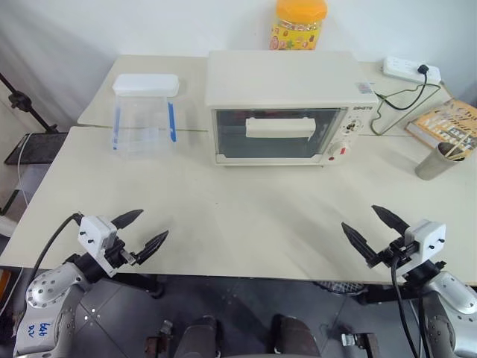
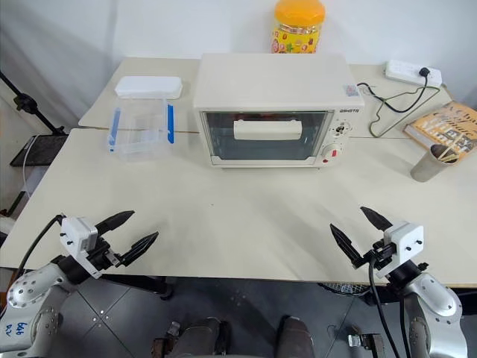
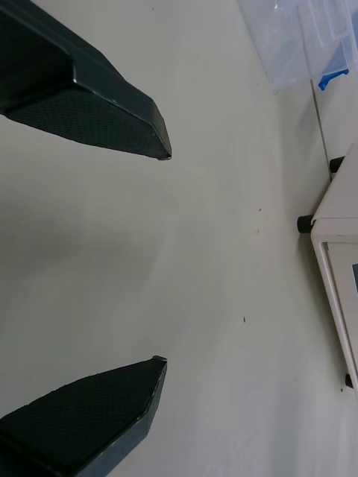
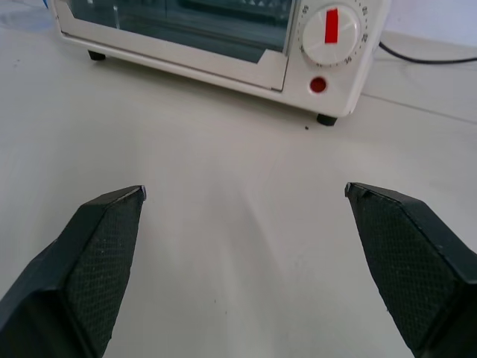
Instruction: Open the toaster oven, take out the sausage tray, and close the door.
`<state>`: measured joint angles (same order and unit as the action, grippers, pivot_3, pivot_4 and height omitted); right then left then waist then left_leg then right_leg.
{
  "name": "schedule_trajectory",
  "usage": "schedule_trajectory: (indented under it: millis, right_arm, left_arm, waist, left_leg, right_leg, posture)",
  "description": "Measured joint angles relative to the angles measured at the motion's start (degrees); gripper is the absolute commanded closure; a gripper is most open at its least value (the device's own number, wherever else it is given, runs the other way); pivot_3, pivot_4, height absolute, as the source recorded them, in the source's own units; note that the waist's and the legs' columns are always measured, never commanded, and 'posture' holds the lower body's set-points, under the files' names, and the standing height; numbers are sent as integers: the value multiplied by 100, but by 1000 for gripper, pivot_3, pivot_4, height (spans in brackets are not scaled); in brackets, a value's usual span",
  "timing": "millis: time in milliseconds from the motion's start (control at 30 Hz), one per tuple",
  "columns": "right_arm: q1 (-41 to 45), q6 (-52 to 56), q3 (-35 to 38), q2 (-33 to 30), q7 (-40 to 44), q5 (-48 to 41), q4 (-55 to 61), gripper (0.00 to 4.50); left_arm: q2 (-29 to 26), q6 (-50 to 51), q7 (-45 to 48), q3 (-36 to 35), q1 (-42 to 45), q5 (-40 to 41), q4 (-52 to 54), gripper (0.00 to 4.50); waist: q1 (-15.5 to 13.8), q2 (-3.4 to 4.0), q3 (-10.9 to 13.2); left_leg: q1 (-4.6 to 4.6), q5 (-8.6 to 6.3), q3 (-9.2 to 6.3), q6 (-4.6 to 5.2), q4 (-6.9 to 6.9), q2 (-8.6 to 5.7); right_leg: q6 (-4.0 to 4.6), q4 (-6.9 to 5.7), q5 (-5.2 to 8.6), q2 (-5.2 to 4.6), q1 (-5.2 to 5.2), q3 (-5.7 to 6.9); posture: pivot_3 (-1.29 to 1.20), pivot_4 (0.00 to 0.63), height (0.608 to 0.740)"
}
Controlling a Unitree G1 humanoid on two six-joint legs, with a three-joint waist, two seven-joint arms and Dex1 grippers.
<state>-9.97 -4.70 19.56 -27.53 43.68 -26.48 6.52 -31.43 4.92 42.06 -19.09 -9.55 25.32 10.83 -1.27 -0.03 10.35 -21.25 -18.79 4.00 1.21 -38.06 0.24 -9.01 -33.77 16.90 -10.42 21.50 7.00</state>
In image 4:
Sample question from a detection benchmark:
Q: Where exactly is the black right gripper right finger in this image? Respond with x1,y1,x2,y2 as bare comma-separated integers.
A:
344,181,477,358

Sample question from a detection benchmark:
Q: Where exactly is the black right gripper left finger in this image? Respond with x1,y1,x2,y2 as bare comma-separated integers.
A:
0,184,147,358

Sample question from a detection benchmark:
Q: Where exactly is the white toaster oven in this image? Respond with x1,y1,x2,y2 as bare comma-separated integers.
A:
51,0,393,129

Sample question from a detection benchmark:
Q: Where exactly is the glass oven door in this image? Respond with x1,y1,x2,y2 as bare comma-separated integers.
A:
53,0,299,92

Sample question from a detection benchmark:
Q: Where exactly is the white timer knob red stripe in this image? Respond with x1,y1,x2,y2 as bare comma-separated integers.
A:
301,6,362,67

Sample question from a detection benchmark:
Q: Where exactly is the black power cable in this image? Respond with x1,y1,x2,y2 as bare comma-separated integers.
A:
378,40,477,65

